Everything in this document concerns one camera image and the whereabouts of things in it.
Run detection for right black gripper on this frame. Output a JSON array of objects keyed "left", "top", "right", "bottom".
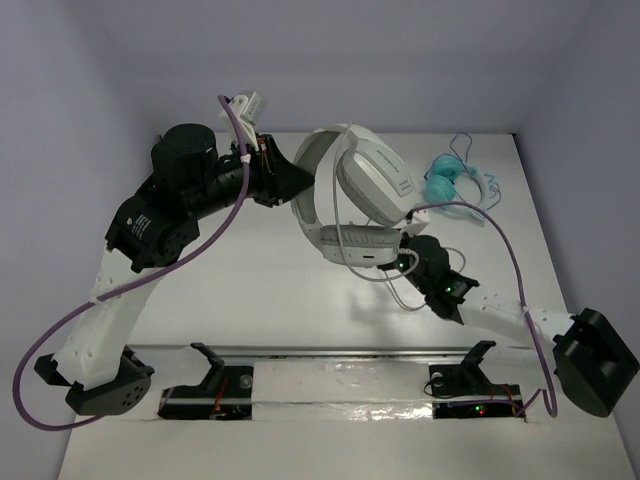
[{"left": 356, "top": 224, "right": 431, "bottom": 295}]

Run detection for white headphone cable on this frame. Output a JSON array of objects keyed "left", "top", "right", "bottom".
[{"left": 331, "top": 122, "right": 469, "bottom": 312}]

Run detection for white grey headphones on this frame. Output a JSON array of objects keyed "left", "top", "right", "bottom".
[{"left": 292, "top": 124, "right": 417, "bottom": 268}]

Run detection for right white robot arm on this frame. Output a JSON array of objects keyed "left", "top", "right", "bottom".
[{"left": 392, "top": 234, "right": 639, "bottom": 417}]

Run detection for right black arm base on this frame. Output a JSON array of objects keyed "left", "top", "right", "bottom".
[{"left": 423, "top": 340, "right": 525, "bottom": 420}]

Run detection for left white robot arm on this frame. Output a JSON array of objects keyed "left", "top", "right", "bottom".
[{"left": 34, "top": 124, "right": 314, "bottom": 417}]

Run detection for teal white headphones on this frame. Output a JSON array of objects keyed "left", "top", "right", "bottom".
[{"left": 423, "top": 154, "right": 502, "bottom": 223}]

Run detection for white foil tape strip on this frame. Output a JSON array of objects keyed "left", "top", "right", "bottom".
[{"left": 251, "top": 360, "right": 433, "bottom": 422}]

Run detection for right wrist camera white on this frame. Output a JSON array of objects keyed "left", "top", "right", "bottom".
[{"left": 400, "top": 208, "right": 431, "bottom": 237}]

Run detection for aluminium rail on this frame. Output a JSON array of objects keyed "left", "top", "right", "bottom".
[{"left": 129, "top": 343, "right": 521, "bottom": 359}]

